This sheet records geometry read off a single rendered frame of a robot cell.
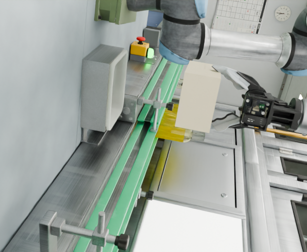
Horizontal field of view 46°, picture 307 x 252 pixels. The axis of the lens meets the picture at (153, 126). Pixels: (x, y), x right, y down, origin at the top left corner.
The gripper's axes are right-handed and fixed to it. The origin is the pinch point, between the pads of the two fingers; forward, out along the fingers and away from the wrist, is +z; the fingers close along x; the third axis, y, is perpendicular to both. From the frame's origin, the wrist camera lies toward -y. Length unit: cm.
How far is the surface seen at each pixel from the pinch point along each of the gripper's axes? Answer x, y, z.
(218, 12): -3, -637, -2
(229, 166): 41, -55, -16
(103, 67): 1.2, -15.2, 29.1
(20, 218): 31, 18, 35
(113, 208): 32.6, 3.9, 17.4
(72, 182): 29.9, 0.4, 30.1
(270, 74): 96, -654, -126
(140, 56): 7, -76, 31
